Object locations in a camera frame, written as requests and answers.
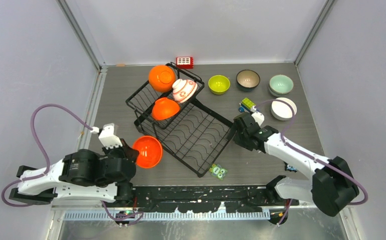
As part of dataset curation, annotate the orange bowl shelf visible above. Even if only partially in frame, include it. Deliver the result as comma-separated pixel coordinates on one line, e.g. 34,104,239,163
132,135,163,169
151,97,180,121

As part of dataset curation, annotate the white ribbed bowl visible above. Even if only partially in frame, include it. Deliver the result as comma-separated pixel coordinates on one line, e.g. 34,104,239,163
271,97,297,121

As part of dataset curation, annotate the pale green ringed bowl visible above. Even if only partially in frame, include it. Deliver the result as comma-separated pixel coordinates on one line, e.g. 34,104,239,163
269,89,290,98

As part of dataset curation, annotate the yellow green bowl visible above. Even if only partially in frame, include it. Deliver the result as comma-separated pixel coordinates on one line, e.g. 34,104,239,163
208,75,231,95

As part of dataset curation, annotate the black wire dish rack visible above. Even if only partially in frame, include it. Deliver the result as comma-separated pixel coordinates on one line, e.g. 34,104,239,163
126,62,233,178

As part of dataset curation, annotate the floral pale green bowl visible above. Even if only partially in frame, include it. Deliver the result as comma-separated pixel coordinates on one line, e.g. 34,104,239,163
269,74,294,95

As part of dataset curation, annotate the white red patterned bowl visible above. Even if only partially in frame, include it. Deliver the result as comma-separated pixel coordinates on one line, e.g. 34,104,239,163
172,78,198,104

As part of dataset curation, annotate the orange bowl top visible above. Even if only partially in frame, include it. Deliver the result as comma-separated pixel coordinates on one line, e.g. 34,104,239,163
148,65,176,93

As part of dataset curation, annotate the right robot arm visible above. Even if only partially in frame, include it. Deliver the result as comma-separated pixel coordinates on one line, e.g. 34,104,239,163
231,112,363,217

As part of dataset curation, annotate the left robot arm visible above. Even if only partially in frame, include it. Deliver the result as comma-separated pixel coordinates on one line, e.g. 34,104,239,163
9,141,139,207

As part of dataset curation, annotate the toy brick car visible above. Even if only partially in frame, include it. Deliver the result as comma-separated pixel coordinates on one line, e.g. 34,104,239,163
238,97,257,114

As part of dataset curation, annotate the green owl number tile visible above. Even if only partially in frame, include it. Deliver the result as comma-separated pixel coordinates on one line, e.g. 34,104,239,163
209,164,228,180

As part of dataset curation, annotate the blue owl number tile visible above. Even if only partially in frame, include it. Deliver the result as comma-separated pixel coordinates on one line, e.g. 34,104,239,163
285,163,298,172

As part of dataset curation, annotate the red toy brick block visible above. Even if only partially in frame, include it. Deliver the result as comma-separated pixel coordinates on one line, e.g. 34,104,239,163
175,56,194,69

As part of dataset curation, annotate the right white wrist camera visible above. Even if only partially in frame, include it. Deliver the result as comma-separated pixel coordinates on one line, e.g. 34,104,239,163
251,111,265,126

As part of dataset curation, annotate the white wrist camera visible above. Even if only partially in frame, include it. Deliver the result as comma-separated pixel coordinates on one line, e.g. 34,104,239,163
90,123,122,150
251,111,265,126

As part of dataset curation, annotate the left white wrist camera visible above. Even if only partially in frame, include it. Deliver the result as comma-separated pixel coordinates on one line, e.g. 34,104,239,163
90,123,122,150

